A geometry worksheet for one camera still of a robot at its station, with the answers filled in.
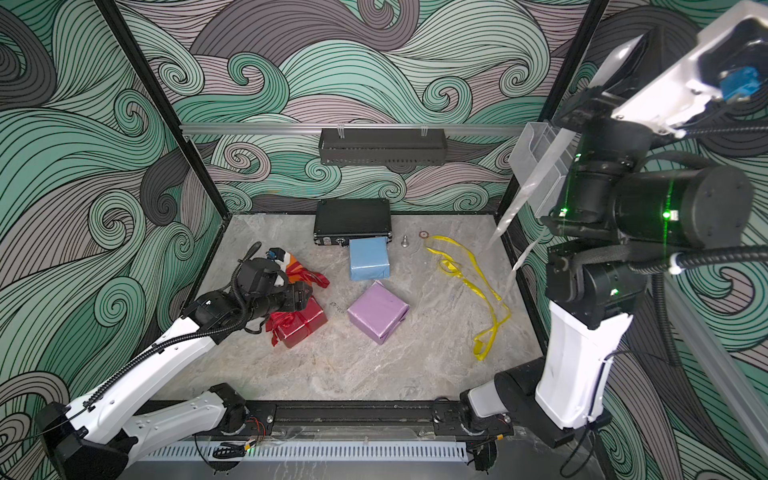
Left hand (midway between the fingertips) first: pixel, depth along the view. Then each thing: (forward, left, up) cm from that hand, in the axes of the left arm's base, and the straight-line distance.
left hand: (300, 286), depth 75 cm
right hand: (-6, -46, +57) cm, 74 cm away
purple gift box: (0, -20, -15) cm, 25 cm away
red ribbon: (+13, -1, -19) cm, 23 cm away
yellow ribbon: (+22, -49, -20) cm, 57 cm away
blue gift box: (+19, -17, -14) cm, 29 cm away
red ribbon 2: (-4, +6, -13) cm, 15 cm away
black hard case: (+42, -3, -20) cm, 46 cm away
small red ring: (+36, -38, -21) cm, 56 cm away
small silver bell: (+31, -30, -20) cm, 47 cm away
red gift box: (-3, -2, -16) cm, 17 cm away
